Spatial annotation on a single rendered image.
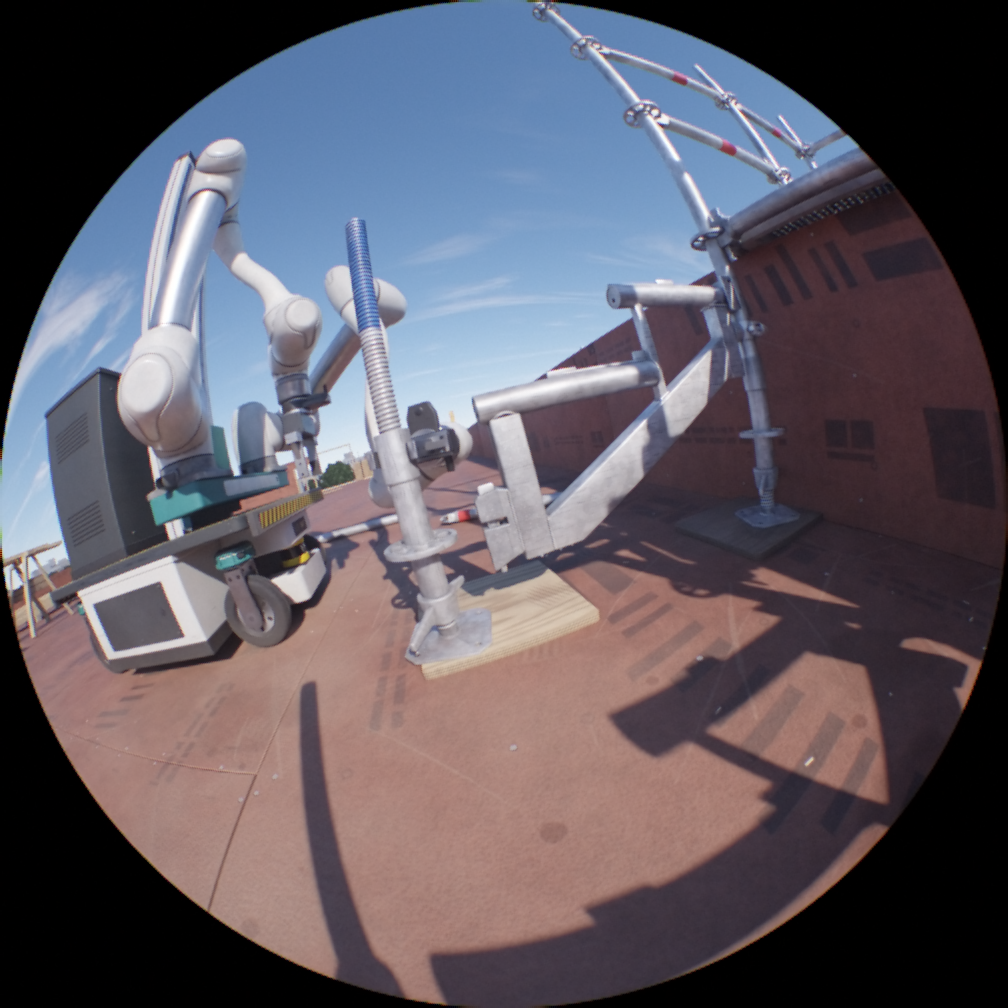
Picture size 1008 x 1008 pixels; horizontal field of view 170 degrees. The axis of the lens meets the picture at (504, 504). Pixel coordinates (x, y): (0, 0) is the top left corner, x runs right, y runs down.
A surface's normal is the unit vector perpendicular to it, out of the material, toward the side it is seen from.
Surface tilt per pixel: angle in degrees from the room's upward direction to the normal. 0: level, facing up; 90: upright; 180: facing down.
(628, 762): 0
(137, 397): 96
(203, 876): 0
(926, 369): 90
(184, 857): 0
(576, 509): 90
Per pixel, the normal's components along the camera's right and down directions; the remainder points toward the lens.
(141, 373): 0.67, 0.11
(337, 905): -0.22, -0.96
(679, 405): 0.19, 0.15
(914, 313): -0.95, 0.26
